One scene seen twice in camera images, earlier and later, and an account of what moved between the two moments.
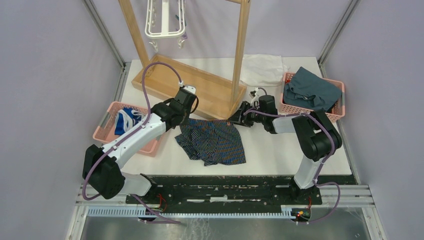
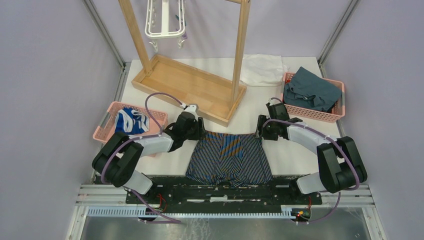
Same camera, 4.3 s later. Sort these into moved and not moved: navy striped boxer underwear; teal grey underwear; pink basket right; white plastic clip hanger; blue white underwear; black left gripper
Moved: black left gripper; navy striped boxer underwear
Not moved: teal grey underwear; blue white underwear; white plastic clip hanger; pink basket right
